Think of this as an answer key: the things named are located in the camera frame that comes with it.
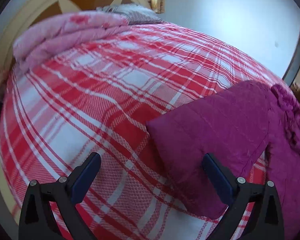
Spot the pink floral folded quilt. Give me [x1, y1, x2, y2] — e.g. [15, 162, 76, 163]
[13, 10, 129, 73]

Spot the cream wooden headboard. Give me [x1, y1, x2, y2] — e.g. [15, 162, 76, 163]
[0, 0, 156, 221]

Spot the red white plaid bedsheet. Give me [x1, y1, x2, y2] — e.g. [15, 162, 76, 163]
[0, 23, 280, 239]

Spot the magenta puffer jacket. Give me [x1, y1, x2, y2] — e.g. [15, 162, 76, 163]
[146, 80, 300, 239]

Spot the striped grey pillow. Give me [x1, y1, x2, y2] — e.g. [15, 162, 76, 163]
[96, 3, 163, 25]

